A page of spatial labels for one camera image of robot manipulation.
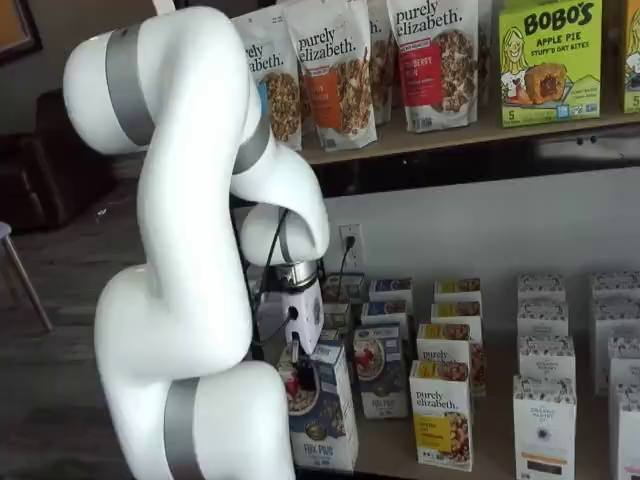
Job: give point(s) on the dark framed cork board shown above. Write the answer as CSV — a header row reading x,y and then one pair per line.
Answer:
x,y
15,25

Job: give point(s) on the white organic pantry box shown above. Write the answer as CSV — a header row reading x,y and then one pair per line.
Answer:
x,y
625,362
612,320
545,430
629,435
541,287
546,356
542,319
615,285

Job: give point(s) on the wooden leg chair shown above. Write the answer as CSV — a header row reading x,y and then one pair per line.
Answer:
x,y
26,285

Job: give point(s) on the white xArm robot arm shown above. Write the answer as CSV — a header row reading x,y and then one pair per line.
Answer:
x,y
190,250

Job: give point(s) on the dark brown sofa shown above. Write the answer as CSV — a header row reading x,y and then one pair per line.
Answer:
x,y
50,165

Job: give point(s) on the orange purely elizabeth granola bag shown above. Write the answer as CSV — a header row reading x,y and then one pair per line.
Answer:
x,y
325,100
384,65

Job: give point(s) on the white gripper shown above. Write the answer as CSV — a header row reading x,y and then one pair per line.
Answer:
x,y
307,320

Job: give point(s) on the white wall outlet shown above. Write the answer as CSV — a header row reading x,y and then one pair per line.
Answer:
x,y
357,255

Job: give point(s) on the blue purely elizabeth granola bag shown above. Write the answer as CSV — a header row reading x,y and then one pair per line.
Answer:
x,y
280,100

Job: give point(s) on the yellow purely elizabeth box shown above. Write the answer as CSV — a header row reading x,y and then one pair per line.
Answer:
x,y
457,289
442,342
440,420
456,312

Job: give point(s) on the yellow Bobo's snack box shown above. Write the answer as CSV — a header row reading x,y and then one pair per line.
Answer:
x,y
632,60

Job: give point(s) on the black metal shelf rack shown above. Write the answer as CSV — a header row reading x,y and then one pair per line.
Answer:
x,y
450,165

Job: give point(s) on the blue and white oatmeal box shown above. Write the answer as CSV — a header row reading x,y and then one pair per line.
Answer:
x,y
380,380
391,288
387,312
325,425

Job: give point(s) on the green Bobo's apple pie box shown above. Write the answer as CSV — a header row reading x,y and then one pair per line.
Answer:
x,y
550,75

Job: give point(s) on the green oatmeal box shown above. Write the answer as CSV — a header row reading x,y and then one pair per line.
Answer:
x,y
332,334
337,315
350,286

